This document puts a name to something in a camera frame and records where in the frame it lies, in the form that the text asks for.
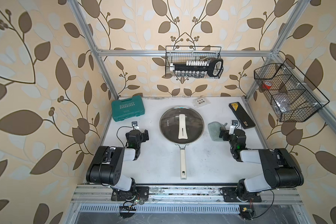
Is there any green microfibre cloth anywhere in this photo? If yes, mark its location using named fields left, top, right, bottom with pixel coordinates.
left=208, top=121, right=226, bottom=142

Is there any glass pot lid cream handle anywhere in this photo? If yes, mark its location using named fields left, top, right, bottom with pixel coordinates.
left=159, top=106, right=204, bottom=144

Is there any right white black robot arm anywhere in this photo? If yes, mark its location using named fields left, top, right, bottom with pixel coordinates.
left=219, top=128, right=304, bottom=196

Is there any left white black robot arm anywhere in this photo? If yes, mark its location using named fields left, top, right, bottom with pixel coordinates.
left=86, top=129, right=149, bottom=194

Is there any black flat box yellow label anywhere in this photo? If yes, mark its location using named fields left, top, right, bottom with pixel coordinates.
left=229, top=102, right=256, bottom=129

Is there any green plastic tool case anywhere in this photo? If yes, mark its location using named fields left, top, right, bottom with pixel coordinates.
left=111, top=95, right=145, bottom=122

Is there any clear plastic bag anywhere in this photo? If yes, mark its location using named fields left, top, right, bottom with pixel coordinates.
left=273, top=93, right=291, bottom=113

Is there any black socket set holder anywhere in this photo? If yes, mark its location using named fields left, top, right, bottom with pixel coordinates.
left=168, top=58, right=224, bottom=78

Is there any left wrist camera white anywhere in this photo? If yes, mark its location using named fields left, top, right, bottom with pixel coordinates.
left=132, top=121, right=139, bottom=129

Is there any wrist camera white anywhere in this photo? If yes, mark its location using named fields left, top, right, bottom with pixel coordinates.
left=229, top=119, right=240, bottom=134
left=132, top=121, right=139, bottom=129

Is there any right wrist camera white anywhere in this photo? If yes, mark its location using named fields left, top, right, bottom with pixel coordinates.
left=229, top=119, right=240, bottom=134

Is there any brown frying pan cream handle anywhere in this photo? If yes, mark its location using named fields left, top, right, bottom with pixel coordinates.
left=175, top=143, right=189, bottom=180

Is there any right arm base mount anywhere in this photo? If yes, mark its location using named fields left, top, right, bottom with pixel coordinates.
left=220, top=187, right=262, bottom=203

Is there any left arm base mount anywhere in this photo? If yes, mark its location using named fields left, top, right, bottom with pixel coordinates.
left=111, top=186, right=149, bottom=202

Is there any black wire basket right wall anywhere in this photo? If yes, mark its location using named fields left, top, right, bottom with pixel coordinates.
left=254, top=58, right=330, bottom=122

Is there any black wire basket wall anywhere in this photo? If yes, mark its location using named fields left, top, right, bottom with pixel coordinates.
left=165, top=45, right=224, bottom=79
left=254, top=58, right=330, bottom=122

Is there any black wire basket back wall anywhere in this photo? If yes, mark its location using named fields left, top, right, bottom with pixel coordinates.
left=165, top=45, right=224, bottom=79

